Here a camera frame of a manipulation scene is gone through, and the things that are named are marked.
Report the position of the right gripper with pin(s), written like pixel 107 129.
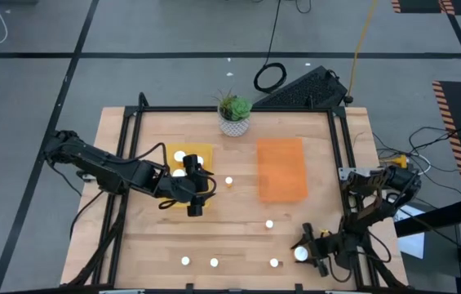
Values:
pixel 332 249

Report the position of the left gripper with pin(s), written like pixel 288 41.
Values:
pixel 181 188

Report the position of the large amber pill bottle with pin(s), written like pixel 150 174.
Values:
pixel 300 253
pixel 179 156
pixel 179 172
pixel 200 160

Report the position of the small amber pill bottle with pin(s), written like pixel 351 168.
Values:
pixel 214 262
pixel 274 262
pixel 185 260
pixel 229 180
pixel 269 224

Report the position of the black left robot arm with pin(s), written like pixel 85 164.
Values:
pixel 103 163

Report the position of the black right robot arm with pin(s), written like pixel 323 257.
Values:
pixel 401 181

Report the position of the yellow plastic bin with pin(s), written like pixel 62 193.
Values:
pixel 191 148

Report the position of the orange plastic bin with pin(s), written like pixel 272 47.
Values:
pixel 281 171

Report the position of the succulent in patterned pot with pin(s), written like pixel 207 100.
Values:
pixel 234 124

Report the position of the white paper sheet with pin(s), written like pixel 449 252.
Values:
pixel 411 241

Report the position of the black beam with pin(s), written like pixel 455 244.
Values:
pixel 438 216

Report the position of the black perforated metal case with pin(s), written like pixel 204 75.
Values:
pixel 307 87

